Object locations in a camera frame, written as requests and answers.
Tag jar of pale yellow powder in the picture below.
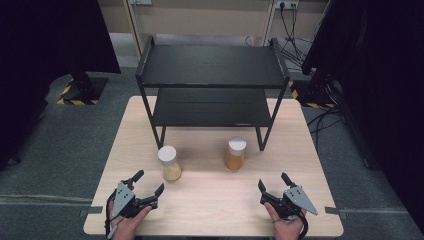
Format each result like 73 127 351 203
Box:
157 145 183 182

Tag black cables on floor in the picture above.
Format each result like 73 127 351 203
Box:
306 105 345 152

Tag person's left hand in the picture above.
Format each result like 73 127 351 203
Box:
107 199 153 240

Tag right hand-held gripper cable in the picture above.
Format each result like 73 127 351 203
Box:
293 209 310 240

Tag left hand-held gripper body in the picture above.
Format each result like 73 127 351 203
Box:
108 180 160 220

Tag dark curtain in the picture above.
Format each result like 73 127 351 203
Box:
0 0 122 172
301 0 424 235

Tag white frame post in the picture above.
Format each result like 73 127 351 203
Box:
121 0 148 60
262 0 278 46

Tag black stand base striped tape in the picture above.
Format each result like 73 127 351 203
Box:
287 79 336 110
56 75 110 107

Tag hand-held gripper cable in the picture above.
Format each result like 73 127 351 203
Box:
293 209 310 240
104 193 118 240

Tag black cables from wall socket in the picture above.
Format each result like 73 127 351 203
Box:
244 3 315 72

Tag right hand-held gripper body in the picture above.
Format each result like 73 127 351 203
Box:
259 185 319 222

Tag left hand-held gripper cable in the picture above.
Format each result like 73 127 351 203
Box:
104 193 118 240

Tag jar of orange powder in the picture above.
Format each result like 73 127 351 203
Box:
224 135 248 172

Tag person's right hand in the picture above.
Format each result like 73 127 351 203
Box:
264 201 308 240

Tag white wall power socket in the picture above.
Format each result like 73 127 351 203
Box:
273 0 300 10

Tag black two-tier metal rack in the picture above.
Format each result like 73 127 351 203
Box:
134 35 291 152

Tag grey tape strip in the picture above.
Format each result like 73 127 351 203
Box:
324 206 348 220
78 205 104 218

